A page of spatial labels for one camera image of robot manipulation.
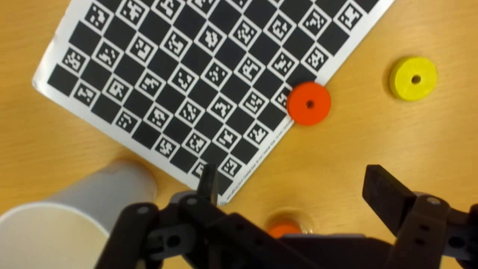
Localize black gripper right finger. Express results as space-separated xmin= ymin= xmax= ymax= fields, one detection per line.
xmin=360 ymin=163 xmax=478 ymax=269

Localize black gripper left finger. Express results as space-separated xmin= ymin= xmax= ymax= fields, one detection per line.
xmin=94 ymin=163 xmax=320 ymax=269

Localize orange round block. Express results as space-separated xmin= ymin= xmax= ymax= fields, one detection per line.
xmin=286 ymin=80 xmax=333 ymax=127
xmin=266 ymin=210 xmax=305 ymax=239

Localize yellow round block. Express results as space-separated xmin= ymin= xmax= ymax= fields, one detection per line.
xmin=389 ymin=55 xmax=439 ymax=103

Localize white paper cup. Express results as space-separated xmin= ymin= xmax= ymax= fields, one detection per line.
xmin=0 ymin=157 xmax=160 ymax=269

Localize black white marker board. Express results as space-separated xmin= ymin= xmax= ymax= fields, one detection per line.
xmin=30 ymin=0 xmax=398 ymax=206

